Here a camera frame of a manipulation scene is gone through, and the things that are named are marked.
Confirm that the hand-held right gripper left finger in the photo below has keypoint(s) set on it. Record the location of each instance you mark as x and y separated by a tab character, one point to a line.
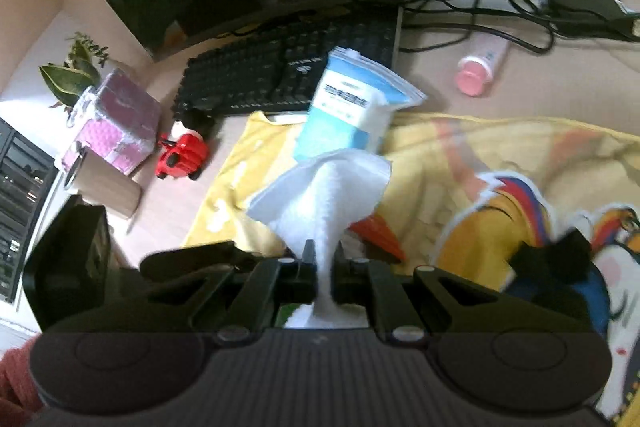
304	279

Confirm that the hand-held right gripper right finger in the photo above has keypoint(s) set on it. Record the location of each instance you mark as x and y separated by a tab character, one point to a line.
345	279

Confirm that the white cloth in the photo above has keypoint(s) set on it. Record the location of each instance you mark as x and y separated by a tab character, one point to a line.
320	202

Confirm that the person's left forearm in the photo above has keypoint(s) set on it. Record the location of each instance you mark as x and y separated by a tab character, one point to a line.
17	382

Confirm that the black computer case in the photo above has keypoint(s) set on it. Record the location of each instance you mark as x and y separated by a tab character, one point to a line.
22	207

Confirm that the wooden cup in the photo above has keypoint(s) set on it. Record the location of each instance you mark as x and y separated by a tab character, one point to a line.
105	189

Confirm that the yellow printed blanket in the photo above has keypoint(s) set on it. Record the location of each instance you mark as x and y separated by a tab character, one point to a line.
450	187

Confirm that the pink gift box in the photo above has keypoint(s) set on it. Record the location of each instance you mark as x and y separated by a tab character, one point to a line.
120	117

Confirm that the red toy car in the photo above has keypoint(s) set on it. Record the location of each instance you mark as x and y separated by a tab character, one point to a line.
182	154

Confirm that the blue white box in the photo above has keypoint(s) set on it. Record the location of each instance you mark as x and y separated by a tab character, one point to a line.
345	107

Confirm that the small potted plant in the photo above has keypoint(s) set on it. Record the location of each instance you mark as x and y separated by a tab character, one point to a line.
67	79

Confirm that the black keyboard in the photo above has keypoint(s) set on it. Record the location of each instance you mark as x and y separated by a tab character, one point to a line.
250	72

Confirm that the pink tube bottle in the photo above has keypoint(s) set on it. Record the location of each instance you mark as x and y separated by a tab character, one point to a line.
475	74

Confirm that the black power adapter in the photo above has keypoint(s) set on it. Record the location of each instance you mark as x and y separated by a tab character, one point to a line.
590	9

